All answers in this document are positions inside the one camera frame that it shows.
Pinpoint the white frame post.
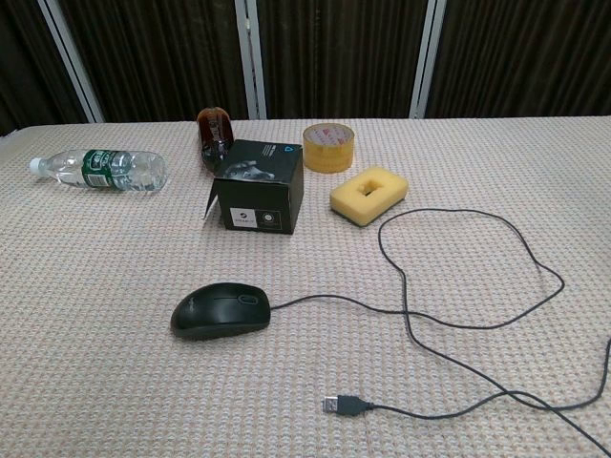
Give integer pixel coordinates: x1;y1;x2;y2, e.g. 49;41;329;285
234;0;267;120
37;0;105;124
410;0;449;119

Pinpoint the clear plastic water bottle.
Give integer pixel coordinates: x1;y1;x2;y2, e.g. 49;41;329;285
28;148;169;193

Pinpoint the woven beige tablecloth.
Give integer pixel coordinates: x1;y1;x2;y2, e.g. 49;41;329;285
0;115;611;458

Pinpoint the dark brown curtain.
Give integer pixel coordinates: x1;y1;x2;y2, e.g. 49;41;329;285
0;0;611;137

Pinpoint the brown glass bottle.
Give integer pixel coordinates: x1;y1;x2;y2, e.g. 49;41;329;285
197;107;235;172

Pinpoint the black computer mouse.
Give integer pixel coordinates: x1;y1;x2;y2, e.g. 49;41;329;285
170;281;272;342

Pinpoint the black mouse cable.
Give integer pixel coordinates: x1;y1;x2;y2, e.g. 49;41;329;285
269;208;611;455

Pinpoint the black USB connector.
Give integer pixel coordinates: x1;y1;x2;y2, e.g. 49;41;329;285
321;393;374;417

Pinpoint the yellow sponge with hole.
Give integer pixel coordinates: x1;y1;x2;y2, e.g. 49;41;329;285
329;165;411;227

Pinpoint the black cardboard box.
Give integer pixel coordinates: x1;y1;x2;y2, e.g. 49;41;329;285
202;138;306;237

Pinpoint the yellow packing tape roll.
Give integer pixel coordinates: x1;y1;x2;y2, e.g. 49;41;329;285
303;122;355;173

